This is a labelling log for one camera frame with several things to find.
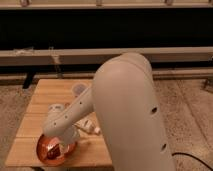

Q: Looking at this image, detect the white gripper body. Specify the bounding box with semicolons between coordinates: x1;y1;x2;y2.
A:
59;126;80;146

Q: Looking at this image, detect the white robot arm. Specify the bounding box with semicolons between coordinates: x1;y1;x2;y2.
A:
43;53;175;171

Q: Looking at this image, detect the white cloth toy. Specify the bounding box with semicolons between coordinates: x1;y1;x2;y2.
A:
75;119;101;135

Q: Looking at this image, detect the wooden table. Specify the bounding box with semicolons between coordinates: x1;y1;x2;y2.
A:
5;79;112;168

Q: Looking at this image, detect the black table leg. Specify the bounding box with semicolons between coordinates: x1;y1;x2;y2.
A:
22;72;36;89

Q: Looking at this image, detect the black cable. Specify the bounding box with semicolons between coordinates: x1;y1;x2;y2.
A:
171;152;213;171

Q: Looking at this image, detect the grey metal rail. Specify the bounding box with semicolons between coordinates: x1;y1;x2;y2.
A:
0;46;213;66

